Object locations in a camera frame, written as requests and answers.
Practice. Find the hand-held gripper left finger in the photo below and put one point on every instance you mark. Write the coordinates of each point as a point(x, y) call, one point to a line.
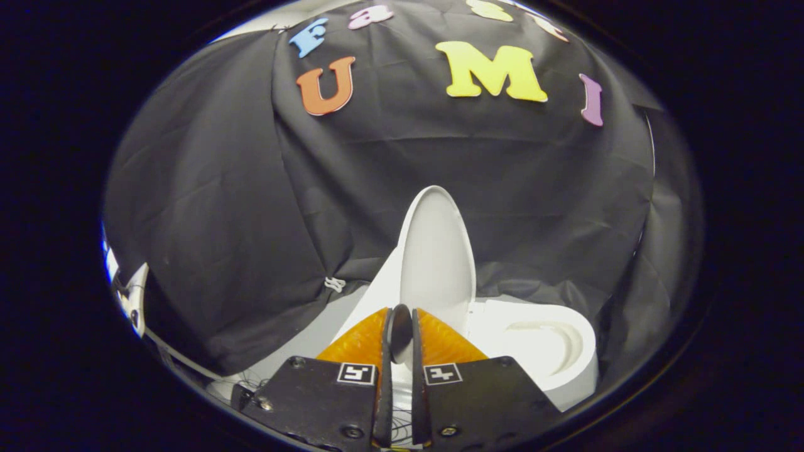
point(320, 402)

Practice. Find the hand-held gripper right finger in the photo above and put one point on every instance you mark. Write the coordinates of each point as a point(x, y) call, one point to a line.
point(477, 398)

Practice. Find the dark lid pull tab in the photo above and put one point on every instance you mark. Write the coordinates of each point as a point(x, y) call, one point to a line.
point(398, 333)

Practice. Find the white toilet lid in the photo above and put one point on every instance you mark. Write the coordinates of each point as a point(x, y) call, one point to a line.
point(436, 263)

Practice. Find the white ceramic toilet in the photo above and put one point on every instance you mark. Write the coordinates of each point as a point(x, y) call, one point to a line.
point(540, 370)

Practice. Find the black backdrop cloth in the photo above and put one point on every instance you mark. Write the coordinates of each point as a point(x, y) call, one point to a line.
point(251, 188)

